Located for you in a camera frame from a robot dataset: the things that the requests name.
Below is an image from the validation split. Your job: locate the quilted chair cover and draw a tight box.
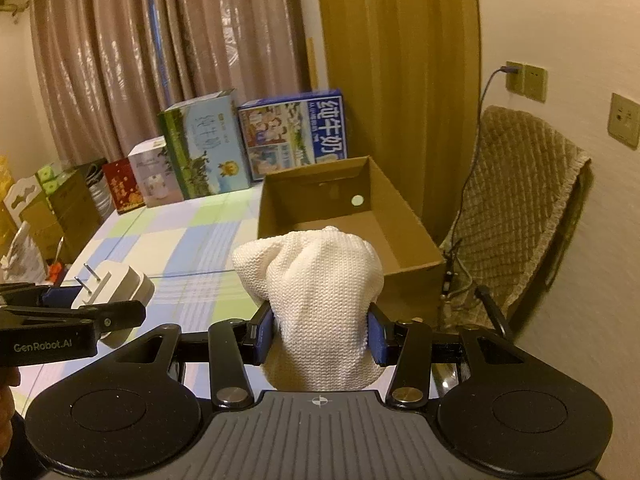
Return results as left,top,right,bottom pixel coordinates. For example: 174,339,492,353
439,104,594,342

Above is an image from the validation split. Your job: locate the green tissue box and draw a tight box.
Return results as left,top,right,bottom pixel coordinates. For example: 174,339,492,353
37,162,71,197

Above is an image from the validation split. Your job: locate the cardboard box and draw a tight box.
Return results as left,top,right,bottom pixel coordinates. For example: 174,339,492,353
256,155,447,327

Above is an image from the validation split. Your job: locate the tan gift box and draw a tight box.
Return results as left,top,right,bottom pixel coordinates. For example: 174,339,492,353
2,174,66,267

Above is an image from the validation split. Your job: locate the black chair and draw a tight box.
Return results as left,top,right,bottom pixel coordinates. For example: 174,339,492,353
474,284,514,339

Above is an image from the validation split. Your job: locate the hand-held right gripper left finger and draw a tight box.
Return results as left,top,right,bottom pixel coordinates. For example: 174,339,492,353
102,305,276,408

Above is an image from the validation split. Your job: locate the wall switch plate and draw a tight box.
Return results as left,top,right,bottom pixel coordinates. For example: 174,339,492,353
607,92,640,150

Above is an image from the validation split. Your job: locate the white knit cloth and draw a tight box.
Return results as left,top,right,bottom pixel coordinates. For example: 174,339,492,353
231,226,386,392

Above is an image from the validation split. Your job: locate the checkered bed sheet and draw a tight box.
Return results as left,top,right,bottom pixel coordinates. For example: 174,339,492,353
14,182,274,412

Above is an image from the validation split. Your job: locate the yellow curtain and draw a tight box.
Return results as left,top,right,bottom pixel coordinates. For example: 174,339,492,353
312,0,482,242

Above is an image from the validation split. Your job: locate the white plug adapter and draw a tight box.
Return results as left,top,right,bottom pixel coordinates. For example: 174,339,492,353
70,259,156,349

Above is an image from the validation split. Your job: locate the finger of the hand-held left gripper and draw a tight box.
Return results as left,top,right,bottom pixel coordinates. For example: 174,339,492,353
75,299,147,341
42,284,82,307

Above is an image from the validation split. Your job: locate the stack of metal bowls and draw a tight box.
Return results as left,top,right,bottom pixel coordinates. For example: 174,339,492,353
82,159,114,222

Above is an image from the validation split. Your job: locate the wall socket plate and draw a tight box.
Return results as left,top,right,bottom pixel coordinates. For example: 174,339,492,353
505,61,549,103

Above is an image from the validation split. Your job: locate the beige shiny curtain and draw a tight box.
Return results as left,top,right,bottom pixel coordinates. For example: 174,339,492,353
29,0,312,167

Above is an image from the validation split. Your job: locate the white printed box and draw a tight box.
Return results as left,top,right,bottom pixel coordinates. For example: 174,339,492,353
127,137,184,209

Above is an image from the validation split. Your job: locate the red printed box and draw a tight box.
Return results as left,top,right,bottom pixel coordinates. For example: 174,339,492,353
102,157,147,216

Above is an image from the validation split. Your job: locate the pale wooden strip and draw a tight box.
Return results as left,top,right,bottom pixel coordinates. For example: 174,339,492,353
306,39,319,92

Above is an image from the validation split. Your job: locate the green and blue milk carton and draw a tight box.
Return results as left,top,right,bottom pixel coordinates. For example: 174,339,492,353
158,88,254,201

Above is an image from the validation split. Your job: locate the black charger cable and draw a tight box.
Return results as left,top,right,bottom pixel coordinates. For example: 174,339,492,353
442,62,522,312

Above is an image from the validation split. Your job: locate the person's left hand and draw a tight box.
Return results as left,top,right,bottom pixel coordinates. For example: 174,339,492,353
0,367,22,461

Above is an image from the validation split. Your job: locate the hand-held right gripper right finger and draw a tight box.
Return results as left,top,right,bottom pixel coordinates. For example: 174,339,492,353
369,302,538,409

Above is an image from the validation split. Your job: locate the yellow plastic bag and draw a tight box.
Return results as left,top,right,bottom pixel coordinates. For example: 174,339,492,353
0,154,14,202

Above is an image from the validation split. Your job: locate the crumpled silver foil bag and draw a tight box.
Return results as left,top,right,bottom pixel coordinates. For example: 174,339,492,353
0,222,47,284

